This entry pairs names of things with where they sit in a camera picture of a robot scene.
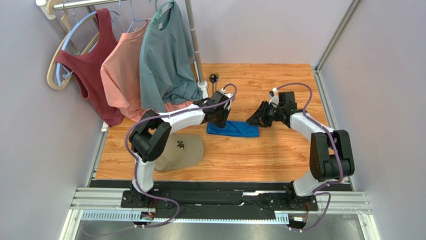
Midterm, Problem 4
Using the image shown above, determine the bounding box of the blue cloth napkin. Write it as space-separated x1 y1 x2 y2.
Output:
206 120 260 138

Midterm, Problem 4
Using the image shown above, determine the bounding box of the black spoon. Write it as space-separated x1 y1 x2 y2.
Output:
209 73 219 95

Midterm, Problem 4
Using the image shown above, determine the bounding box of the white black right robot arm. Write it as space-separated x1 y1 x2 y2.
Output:
246 91 355 197

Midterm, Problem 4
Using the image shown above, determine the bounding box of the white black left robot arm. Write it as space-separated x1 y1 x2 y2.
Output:
126 89 235 194

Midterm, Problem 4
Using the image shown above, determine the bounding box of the white clothes rack foot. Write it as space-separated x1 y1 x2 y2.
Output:
197 80 209 99

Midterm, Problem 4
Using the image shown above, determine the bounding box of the beige baseball cap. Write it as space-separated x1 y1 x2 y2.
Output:
154 133 204 172

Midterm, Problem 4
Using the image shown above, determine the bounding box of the teal t-shirt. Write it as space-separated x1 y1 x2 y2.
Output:
139 0 203 113

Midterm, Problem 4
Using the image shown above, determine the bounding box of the pink t-shirt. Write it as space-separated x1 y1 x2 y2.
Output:
100 24 193 122

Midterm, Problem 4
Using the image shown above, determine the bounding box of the teal clothes hanger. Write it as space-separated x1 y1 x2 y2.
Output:
150 0 176 24

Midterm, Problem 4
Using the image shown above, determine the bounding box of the maroon tank top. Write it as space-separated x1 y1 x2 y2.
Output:
55 8 124 127

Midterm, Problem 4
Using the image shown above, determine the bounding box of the light blue clothes hanger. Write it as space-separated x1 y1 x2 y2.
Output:
46 11 100 90

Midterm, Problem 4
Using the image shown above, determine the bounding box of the wooden clothes hanger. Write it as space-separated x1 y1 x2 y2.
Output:
36 0 100 90

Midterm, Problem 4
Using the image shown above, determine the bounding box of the metal clothes rack pole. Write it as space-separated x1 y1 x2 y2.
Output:
35 0 207 86

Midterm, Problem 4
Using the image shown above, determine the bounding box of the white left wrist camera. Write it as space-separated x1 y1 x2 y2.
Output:
220 88 234 110

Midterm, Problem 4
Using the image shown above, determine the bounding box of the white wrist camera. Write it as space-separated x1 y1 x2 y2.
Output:
220 88 234 110
268 87 279 107

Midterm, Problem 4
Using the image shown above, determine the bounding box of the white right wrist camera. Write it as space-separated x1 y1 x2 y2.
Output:
268 87 279 107

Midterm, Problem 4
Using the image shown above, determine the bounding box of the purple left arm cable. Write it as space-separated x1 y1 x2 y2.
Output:
124 83 238 229

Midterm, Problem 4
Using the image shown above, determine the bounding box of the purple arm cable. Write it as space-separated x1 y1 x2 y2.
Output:
272 82 344 233
124 83 238 229

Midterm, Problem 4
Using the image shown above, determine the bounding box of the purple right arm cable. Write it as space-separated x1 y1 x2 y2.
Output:
272 82 344 233

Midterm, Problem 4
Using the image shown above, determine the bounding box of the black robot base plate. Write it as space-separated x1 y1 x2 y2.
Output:
120 189 319 211

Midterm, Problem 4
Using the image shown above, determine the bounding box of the aluminium frame rail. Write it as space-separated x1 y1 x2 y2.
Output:
60 180 380 240

